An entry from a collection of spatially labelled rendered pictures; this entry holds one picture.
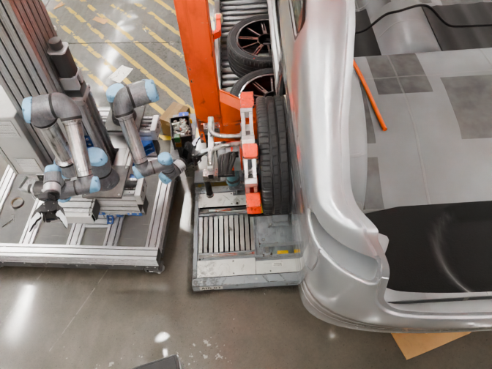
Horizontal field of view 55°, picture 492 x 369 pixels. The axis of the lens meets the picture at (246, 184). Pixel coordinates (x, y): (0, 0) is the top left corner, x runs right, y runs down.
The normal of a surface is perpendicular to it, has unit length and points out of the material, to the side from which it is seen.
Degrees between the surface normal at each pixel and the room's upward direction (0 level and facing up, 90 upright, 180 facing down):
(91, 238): 0
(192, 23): 90
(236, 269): 0
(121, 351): 0
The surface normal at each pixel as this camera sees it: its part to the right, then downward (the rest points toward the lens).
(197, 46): 0.04, 0.80
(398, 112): -0.05, -0.57
